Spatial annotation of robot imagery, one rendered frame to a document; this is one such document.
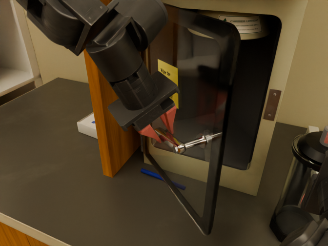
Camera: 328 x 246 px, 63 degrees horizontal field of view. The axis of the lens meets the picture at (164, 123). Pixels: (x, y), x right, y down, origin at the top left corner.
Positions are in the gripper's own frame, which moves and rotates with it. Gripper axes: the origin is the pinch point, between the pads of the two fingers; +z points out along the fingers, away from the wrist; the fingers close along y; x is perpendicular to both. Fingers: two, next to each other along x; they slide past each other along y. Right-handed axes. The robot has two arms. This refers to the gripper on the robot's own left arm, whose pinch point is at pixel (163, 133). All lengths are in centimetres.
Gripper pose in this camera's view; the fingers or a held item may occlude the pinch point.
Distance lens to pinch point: 46.9
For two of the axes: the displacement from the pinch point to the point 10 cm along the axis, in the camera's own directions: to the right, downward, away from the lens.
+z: 3.7, 6.4, 6.7
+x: 4.7, 4.9, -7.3
